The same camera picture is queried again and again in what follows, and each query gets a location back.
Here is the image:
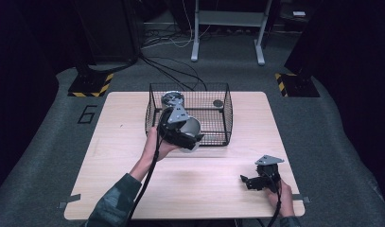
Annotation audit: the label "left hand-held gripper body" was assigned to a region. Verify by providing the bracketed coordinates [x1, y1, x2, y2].
[157, 105, 198, 149]

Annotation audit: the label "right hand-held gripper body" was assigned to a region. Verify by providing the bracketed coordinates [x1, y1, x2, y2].
[254, 154, 285, 193]

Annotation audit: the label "black wire basket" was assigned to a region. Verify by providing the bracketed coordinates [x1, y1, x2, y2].
[145, 82, 234, 148]

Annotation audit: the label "person's left hand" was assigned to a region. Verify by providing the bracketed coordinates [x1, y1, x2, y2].
[142, 126, 182, 164]

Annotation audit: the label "person's right hand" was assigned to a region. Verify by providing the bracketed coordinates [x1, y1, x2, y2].
[264, 179, 296, 219]

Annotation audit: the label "grey tape strip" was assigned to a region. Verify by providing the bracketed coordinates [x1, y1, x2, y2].
[291, 193, 311, 204]
[57, 193, 82, 210]

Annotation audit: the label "black yellow striped stand base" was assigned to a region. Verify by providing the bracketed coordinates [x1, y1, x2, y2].
[274, 72, 321, 98]
[67, 71, 114, 98]

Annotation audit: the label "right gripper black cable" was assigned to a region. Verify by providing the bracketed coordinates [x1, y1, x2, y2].
[266, 171, 283, 227]

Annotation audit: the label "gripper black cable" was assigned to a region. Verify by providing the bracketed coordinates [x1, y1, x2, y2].
[126, 126, 163, 227]
[266, 171, 283, 227]

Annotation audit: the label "black floor cables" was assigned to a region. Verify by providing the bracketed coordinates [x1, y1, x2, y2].
[138, 51, 209, 93]

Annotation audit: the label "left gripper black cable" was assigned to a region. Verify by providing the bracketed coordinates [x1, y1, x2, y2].
[126, 126, 163, 227]

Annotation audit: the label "white floor cables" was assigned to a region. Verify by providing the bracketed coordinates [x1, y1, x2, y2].
[141, 0, 213, 50]

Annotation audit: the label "white metal stand frame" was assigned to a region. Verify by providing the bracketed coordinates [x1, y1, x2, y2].
[190, 0, 273, 66]

